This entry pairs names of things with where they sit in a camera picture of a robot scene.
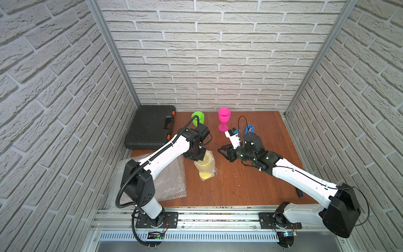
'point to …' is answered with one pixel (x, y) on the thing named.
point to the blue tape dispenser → (252, 129)
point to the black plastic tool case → (151, 128)
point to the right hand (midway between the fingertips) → (221, 149)
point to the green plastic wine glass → (201, 118)
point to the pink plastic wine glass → (224, 115)
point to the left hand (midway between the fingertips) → (200, 156)
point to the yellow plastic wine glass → (206, 167)
